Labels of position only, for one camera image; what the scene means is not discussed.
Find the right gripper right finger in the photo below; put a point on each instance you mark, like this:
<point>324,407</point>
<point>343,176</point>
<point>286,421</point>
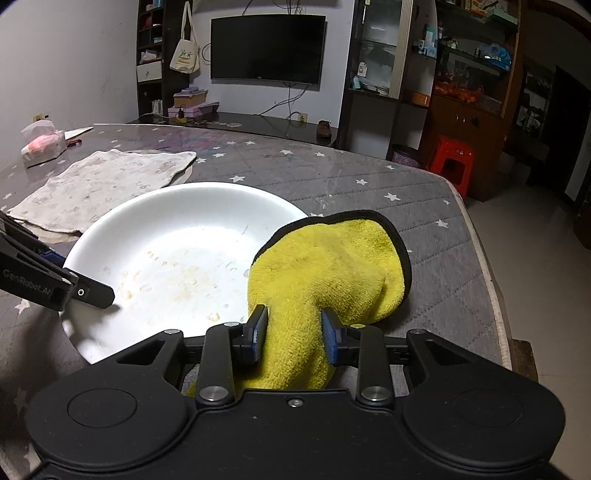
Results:
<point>361,346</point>

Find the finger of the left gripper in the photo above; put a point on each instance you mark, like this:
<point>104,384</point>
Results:
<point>26,238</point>
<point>78,288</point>

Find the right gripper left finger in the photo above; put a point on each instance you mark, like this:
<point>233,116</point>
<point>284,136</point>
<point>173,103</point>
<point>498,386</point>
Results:
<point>229,347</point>

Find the yellow grey microfiber cloth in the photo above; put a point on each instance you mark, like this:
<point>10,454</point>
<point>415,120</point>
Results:
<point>354,263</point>

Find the white ceramic bowl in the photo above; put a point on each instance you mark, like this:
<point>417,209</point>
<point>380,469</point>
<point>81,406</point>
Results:
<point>177,259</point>

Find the white patterned towel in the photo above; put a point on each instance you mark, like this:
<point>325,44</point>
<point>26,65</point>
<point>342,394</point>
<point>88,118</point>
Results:
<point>101,186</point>

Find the tissue pack in plastic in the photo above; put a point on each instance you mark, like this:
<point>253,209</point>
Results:
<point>43,143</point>

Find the red pen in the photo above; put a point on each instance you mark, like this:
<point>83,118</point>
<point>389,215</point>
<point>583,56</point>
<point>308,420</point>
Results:
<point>73,143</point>

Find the white paper sheet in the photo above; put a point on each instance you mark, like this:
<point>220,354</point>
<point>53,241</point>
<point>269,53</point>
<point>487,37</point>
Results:
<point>74,133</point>

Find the red plastic stool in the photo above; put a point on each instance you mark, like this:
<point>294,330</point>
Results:
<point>454,160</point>

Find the stack of boxes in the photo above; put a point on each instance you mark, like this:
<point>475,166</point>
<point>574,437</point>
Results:
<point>191,103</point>

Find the low black tv bench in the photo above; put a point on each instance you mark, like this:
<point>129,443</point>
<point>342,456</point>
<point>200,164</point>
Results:
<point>252,124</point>

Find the glass door cabinet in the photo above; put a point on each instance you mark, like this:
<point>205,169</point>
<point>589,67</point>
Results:
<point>376,67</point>

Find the canvas tote bag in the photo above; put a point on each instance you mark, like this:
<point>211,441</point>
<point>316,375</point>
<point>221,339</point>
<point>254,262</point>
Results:
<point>185,58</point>

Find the black flat television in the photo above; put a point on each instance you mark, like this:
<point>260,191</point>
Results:
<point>269,47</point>

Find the dark wooden display cabinet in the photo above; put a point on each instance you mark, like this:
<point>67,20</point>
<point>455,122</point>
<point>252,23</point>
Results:
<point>474,96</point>

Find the black wall bookshelf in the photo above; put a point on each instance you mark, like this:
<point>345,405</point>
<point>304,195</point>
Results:
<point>158,30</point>

